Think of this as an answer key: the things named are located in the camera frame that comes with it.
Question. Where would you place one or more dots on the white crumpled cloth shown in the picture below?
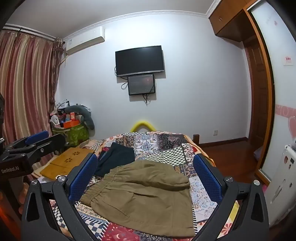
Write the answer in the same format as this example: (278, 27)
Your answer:
(42, 179)

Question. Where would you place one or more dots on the dark navy folded garment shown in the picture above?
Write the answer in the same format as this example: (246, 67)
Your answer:
(118, 157)

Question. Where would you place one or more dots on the lilac bag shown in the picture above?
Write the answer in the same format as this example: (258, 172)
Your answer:
(257, 154)

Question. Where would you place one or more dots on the yellow foam arch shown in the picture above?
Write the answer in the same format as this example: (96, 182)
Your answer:
(143, 122)

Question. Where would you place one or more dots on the small orange box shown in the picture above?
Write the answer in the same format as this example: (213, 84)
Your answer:
(72, 116)

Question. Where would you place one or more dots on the white appliance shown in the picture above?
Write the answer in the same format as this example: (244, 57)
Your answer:
(282, 185)

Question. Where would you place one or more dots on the brown wooden door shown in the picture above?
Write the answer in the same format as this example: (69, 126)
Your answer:
(256, 92)

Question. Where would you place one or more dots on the green patterned storage box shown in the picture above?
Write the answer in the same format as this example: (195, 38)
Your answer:
(78, 135)

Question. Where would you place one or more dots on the wooden bed post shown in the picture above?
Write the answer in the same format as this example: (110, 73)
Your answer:
(196, 139)

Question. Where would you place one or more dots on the white wall socket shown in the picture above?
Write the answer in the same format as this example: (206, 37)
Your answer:
(215, 132)

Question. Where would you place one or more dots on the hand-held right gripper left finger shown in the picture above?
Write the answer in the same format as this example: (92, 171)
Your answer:
(81, 180)

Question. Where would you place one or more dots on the khaki pants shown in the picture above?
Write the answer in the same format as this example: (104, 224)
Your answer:
(143, 197)

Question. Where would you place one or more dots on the white air conditioner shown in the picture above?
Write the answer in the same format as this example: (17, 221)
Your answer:
(85, 40)

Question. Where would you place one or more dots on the wooden overhead cabinet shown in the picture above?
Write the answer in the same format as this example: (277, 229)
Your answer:
(222, 18)

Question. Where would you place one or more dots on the wooden lap desk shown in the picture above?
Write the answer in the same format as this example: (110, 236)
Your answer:
(67, 160)

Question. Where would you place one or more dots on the grey plush toy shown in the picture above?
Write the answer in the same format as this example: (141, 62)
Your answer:
(88, 120)

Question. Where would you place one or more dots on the small black wall monitor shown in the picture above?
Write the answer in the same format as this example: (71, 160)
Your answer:
(141, 84)

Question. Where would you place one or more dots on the flat orange box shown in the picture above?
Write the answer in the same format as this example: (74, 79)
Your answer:
(71, 124)

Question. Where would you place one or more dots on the striped red curtain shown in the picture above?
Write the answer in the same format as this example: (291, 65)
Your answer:
(25, 92)

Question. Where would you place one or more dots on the patchwork printed blanket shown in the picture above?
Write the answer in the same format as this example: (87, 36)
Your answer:
(166, 148)

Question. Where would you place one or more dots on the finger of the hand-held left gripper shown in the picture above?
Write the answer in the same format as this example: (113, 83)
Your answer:
(37, 137)
(49, 144)

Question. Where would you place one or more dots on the black wall television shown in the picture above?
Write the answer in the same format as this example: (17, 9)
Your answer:
(140, 60)

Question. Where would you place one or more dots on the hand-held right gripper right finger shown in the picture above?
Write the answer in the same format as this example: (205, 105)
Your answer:
(205, 178)

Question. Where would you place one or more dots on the curtain rail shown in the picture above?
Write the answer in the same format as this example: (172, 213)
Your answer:
(30, 31)

